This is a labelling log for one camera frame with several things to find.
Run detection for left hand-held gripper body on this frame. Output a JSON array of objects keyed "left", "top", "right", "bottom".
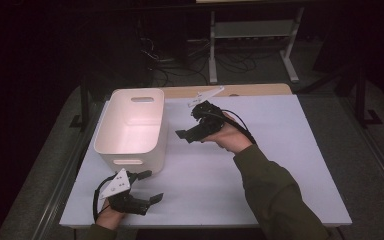
[{"left": 98, "top": 168, "right": 151, "bottom": 217}]

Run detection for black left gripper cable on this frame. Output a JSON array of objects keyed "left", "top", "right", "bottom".
[{"left": 92, "top": 174, "right": 115, "bottom": 224}]

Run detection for person's right hand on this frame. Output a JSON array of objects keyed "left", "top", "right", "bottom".
[{"left": 201, "top": 111, "right": 255, "bottom": 155}]

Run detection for grey metal table frame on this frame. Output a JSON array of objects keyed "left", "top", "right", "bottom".
[{"left": 207, "top": 5, "right": 306, "bottom": 85}]

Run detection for person's left hand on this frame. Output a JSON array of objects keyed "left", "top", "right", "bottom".
[{"left": 94, "top": 199, "right": 127, "bottom": 232}]

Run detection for black metal stand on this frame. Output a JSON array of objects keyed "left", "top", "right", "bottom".
[
  {"left": 69, "top": 75, "right": 92, "bottom": 132},
  {"left": 333, "top": 62, "right": 384, "bottom": 129}
]

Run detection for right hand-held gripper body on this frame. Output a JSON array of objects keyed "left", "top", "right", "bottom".
[{"left": 186, "top": 85, "right": 228, "bottom": 144}]

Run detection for white plastic storage bin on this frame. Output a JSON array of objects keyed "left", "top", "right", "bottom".
[{"left": 93, "top": 87, "right": 169, "bottom": 175}]

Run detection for black floor cables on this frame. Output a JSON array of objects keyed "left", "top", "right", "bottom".
[{"left": 139, "top": 35, "right": 211, "bottom": 88}]

